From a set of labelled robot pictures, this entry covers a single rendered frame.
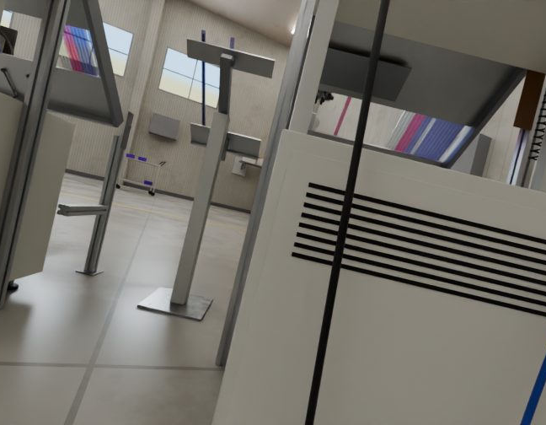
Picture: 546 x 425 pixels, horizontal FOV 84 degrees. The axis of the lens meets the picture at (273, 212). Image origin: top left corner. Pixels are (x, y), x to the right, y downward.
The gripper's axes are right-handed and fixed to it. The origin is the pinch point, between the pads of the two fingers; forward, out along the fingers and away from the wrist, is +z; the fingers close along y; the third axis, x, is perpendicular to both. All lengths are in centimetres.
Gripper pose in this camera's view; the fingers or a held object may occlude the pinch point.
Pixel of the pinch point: (318, 99)
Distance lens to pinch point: 127.6
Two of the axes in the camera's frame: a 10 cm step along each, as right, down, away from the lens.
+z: -1.3, 6.1, -7.8
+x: -1.9, 7.6, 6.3
